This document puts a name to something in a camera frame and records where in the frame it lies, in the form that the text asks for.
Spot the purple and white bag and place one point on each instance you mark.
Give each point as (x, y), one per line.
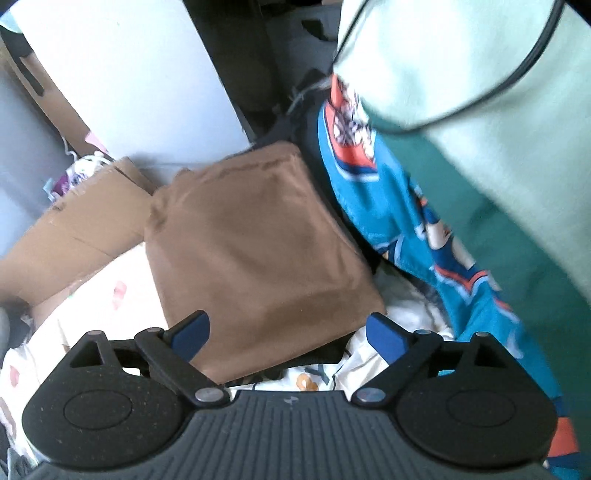
(78, 170)

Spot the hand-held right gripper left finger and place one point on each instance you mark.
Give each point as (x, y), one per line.
(191, 337)

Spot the brown cardboard sheet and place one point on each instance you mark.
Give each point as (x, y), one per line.
(69, 230)

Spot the brown printed T-shirt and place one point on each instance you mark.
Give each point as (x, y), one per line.
(254, 240)

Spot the teal printed garment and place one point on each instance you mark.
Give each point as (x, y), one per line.
(392, 198)

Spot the white patch-print bed sheet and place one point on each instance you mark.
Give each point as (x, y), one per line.
(115, 286)

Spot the mint and green garment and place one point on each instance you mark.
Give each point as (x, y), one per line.
(485, 92)

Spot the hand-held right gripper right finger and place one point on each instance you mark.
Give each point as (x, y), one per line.
(385, 339)

